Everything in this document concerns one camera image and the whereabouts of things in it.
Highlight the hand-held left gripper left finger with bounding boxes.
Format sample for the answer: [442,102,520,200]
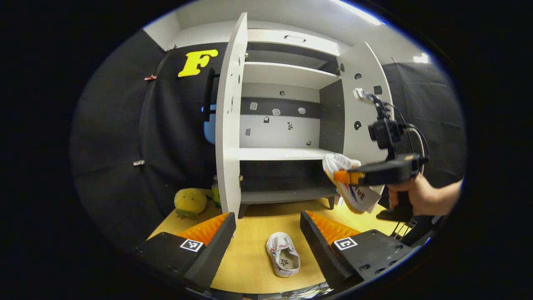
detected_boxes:
[133,212,238,294]

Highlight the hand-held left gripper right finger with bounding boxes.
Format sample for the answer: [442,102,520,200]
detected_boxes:
[300,210,415,292]

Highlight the white canvas shoe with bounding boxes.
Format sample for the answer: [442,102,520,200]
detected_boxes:
[323,153,382,214]
[266,232,301,278]

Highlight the white shoe cabinet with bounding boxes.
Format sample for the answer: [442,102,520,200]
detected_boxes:
[239,28,346,219]

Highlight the tangled cables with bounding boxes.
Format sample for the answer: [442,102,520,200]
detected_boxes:
[287,283,334,300]

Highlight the green drink bottle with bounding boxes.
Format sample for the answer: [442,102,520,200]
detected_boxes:
[211,175,222,209]

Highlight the white cabinet drawer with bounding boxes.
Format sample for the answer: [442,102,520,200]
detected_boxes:
[248,28,341,57]

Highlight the white shoe cabinet door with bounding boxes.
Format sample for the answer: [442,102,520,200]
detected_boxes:
[203,12,248,215]
[339,41,394,214]

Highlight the yellow plush toy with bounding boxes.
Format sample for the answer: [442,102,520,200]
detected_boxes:
[174,187,209,219]

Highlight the black backdrop cloth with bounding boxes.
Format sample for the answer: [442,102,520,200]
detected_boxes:
[70,29,465,250]

